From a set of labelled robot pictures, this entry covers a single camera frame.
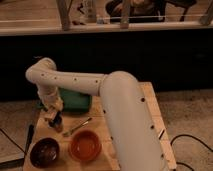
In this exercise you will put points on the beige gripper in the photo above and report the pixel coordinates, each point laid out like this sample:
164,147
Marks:
52,112

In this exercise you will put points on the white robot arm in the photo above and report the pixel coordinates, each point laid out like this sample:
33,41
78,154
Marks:
125,108

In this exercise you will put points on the metal cup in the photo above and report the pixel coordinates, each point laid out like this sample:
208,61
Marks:
56,124

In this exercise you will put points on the green plastic tray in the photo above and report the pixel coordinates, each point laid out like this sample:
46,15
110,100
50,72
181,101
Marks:
63,100

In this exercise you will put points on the wooden board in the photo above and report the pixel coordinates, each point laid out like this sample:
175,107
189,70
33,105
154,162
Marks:
107,160

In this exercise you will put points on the black marker pen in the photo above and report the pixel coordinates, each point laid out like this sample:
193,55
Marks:
29,137

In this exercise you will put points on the dark brown bowl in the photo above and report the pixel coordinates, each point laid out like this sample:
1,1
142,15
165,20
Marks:
44,153

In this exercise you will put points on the orange bowl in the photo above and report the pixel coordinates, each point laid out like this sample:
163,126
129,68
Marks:
85,146

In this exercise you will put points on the small black pen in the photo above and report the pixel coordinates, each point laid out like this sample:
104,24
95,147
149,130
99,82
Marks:
161,134

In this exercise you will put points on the person in background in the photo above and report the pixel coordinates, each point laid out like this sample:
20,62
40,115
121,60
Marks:
141,11

